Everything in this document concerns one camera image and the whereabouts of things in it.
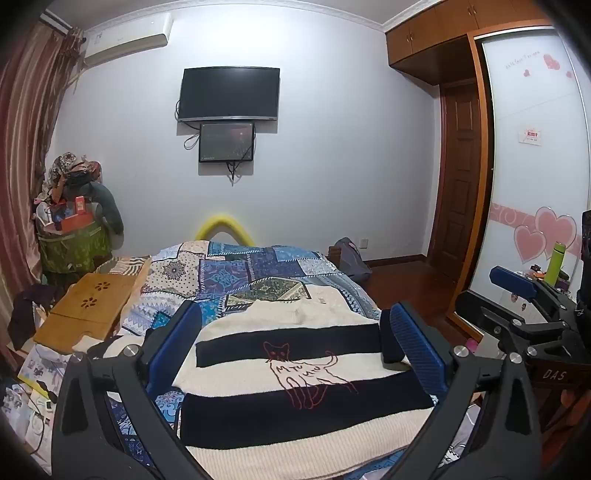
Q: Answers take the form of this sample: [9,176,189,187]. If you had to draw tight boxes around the small black monitor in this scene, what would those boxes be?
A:
[198,121,256,164]

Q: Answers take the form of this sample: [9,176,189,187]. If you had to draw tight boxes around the white wardrobe door pink hearts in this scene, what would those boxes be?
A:
[475,25,591,334]

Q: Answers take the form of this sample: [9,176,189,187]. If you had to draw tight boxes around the green fabric bag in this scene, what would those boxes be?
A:
[37,217,112,274]

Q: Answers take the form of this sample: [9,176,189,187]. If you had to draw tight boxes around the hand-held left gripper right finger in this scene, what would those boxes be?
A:
[389,302,543,480]

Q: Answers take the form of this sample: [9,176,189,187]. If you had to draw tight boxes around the orange box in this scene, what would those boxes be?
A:
[54,196,94,234]

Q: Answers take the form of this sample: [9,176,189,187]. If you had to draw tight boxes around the pile of papers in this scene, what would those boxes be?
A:
[0,342,63,464]

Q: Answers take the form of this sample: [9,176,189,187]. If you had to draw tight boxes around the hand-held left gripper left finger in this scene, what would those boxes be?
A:
[52,302,218,480]

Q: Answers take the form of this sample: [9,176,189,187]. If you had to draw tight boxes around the black wall television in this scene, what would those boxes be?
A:
[178,67,281,123]

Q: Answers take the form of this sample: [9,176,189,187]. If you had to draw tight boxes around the wooden lap tray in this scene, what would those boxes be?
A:
[33,271,151,356]

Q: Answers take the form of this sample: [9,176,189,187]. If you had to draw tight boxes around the pile of patterned clothes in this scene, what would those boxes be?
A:
[41,151,103,204]

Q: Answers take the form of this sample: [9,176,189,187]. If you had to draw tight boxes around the brown wooden door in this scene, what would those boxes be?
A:
[435,80,485,283]

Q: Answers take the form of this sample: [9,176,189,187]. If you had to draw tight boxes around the green bottle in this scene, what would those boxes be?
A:
[546,240,574,288]

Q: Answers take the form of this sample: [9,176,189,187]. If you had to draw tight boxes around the dark purple cloth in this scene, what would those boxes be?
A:
[8,283,62,352]

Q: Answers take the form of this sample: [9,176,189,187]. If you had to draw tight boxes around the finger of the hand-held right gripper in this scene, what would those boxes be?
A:
[489,265,579,325]
[454,290,572,357]

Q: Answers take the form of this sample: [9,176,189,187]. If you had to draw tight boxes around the grey bag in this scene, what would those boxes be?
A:
[328,237,372,283]

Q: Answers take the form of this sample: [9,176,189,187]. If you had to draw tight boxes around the cream navy striped sweater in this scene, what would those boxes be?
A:
[173,284,438,478]

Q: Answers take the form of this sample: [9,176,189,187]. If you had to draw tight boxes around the blue patchwork quilt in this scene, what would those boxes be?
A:
[92,240,462,480]

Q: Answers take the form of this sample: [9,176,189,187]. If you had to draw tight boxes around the striped maroon curtain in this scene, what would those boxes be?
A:
[0,18,88,333]

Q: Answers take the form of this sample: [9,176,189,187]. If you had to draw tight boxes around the white air conditioner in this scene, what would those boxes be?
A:
[39,13,174,70]

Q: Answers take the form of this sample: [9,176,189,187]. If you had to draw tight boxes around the wooden overhead cabinet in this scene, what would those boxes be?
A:
[385,0,560,86]

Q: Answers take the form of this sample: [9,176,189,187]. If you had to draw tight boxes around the yellow foam tube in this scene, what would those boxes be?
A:
[195,213,256,245]

